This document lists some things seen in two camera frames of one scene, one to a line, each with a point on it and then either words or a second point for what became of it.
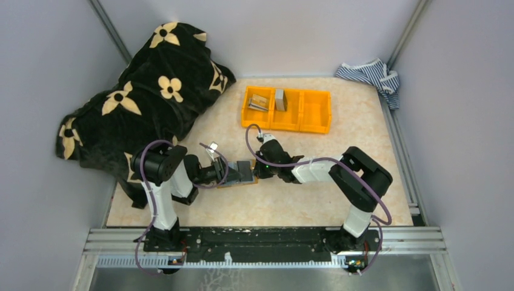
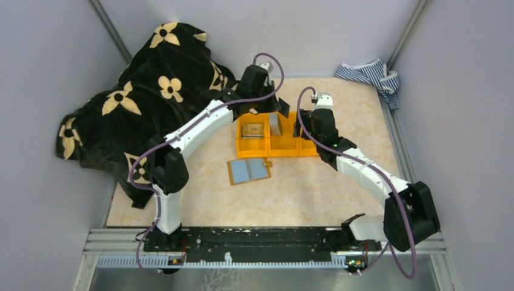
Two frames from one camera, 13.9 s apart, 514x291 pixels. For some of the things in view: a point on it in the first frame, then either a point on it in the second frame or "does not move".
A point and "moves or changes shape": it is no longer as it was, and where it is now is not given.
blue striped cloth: x=376 y=73 does not move
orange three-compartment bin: x=287 y=109 moves or changes shape
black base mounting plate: x=263 y=244 does not move
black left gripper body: x=220 y=171 -> x=271 y=103
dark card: x=244 y=168 -> x=283 y=107
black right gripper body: x=260 y=168 -> x=307 y=131
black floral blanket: x=170 y=75 does not move
